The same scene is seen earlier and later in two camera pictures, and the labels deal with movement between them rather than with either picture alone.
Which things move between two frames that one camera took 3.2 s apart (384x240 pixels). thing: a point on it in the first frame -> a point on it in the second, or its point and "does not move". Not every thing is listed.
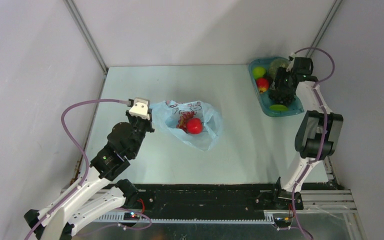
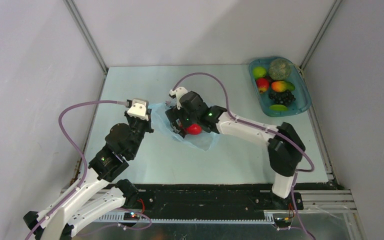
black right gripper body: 284,76 -> 185,119
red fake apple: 194,126 does not move
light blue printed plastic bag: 167,112 does not move
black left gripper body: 140,126 does not move
